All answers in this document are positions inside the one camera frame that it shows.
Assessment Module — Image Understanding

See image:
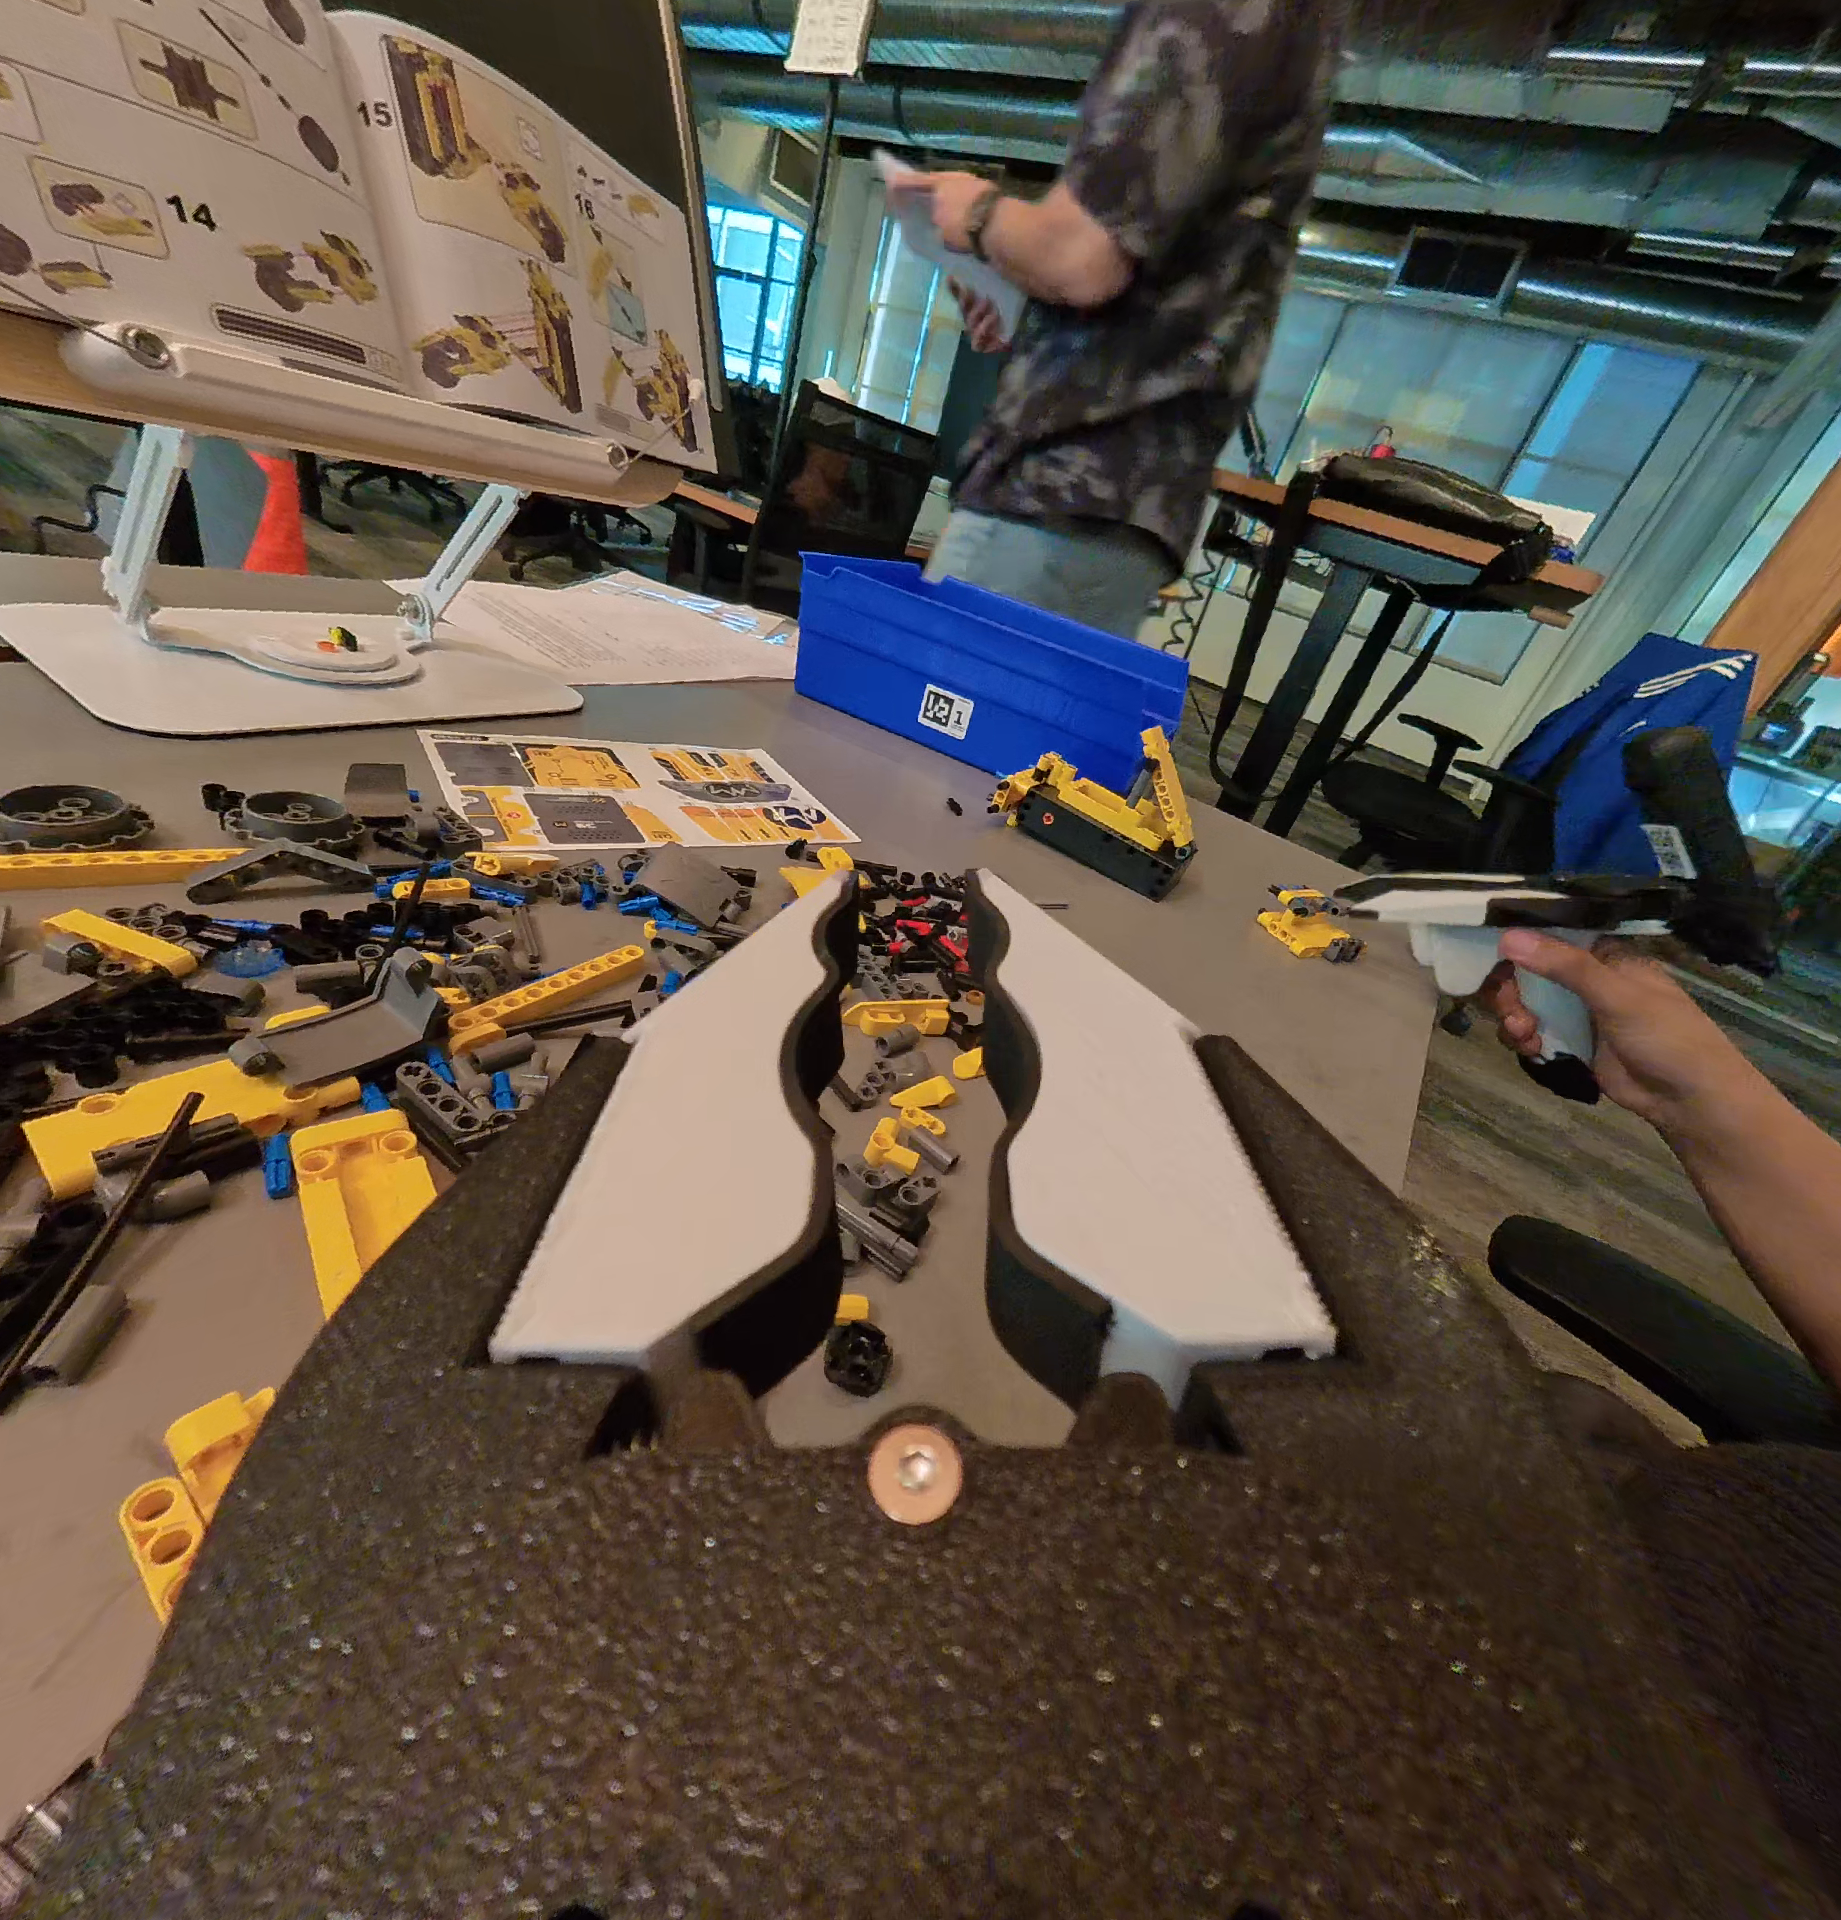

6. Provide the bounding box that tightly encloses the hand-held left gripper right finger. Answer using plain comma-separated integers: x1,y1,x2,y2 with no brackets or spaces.
962,867,1338,1413

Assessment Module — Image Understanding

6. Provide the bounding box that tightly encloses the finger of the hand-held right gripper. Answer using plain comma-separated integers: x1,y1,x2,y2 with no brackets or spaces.
1328,874,1580,944

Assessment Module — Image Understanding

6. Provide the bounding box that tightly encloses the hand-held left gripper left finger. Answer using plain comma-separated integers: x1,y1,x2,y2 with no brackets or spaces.
488,867,862,1411

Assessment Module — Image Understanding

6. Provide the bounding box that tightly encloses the yellow beam frame with pins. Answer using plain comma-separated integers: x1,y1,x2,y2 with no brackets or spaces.
1253,882,1368,965

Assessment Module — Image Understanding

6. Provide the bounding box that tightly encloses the person's right forearm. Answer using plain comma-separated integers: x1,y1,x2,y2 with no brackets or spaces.
1669,1035,1841,1433

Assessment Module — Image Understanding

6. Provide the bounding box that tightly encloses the person's right hand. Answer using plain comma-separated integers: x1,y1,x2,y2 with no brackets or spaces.
1475,928,1762,1133

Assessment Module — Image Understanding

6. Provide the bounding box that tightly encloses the blue jacket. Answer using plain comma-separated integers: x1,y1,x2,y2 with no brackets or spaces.
1505,631,1756,879

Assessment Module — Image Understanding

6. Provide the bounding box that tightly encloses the yellow grey sticker sheet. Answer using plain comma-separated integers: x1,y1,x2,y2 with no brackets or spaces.
413,729,862,851

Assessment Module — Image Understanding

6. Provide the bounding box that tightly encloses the black yellow partly built model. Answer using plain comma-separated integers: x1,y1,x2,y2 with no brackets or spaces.
987,724,1199,904

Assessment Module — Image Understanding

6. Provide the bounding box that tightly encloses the wooden desk with black legs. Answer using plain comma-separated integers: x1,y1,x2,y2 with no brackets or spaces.
1208,464,1603,842

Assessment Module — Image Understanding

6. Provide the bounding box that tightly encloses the black bag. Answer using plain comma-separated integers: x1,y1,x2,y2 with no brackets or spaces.
1302,450,1555,578

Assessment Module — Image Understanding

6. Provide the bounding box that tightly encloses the black chair armrest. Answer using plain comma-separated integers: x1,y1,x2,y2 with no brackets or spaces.
1487,1213,1841,1454

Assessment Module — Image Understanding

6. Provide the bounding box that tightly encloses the printed white paper sheet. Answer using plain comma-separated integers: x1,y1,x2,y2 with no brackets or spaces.
387,568,801,689

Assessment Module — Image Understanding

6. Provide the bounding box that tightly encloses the blue plastic bin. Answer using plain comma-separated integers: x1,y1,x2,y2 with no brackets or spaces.
793,550,1191,747

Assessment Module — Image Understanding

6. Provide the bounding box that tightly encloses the pile of plastic building pieces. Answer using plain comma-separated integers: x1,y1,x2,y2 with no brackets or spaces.
0,762,1077,1629

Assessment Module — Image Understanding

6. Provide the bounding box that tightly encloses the white book stand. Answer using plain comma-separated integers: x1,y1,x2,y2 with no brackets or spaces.
0,316,702,739

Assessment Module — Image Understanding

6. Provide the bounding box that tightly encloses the orange traffic cone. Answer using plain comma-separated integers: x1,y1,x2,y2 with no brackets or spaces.
241,450,319,578

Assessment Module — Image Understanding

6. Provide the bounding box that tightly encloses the building instruction booklet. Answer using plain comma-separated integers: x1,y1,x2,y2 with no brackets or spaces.
0,0,717,474

